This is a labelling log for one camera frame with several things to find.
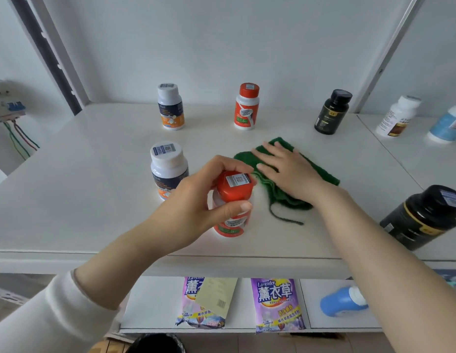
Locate red electrical wire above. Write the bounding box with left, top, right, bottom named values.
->
left=11, top=120, right=40, bottom=151

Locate person's right hand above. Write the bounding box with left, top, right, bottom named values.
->
left=251, top=141, right=348, bottom=206

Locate purple detergent bag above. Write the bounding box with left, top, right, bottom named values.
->
left=175, top=277, right=227, bottom=329
left=250, top=278, right=306, bottom=334

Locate green cleaning cloth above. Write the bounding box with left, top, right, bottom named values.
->
left=233, top=137, right=341, bottom=227

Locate white bottle light blue label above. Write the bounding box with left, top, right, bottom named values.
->
left=427, top=100, right=456, bottom=144

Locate white metal shelving unit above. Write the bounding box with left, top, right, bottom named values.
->
left=0, top=0, right=456, bottom=334

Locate white arm sleeve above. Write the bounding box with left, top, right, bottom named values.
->
left=0, top=270, right=120, bottom=353

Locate white bottle brown label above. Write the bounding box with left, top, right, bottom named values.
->
left=374, top=95, right=422, bottom=138

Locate black bottle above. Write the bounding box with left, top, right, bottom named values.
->
left=379, top=184, right=456, bottom=252
left=314, top=89, right=353, bottom=136

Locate white bottle orange label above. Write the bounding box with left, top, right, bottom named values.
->
left=157, top=82, right=186, bottom=131
left=149, top=141, right=189, bottom=202

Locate person's right forearm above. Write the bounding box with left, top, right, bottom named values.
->
left=312, top=191, right=456, bottom=353

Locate black-lined trash bin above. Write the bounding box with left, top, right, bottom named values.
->
left=124, top=333, right=186, bottom=353

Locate beige paper card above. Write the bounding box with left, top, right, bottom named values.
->
left=195, top=277, right=239, bottom=320

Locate blue detergent container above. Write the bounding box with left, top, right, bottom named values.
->
left=320, top=285, right=369, bottom=318

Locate red cap white bottle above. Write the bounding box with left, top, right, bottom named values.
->
left=207, top=170, right=257, bottom=238
left=233, top=82, right=261, bottom=131

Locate electrical breaker box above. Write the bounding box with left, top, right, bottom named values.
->
left=0, top=79, right=27, bottom=123

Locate person's left hand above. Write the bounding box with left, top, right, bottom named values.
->
left=145, top=154, right=255, bottom=254

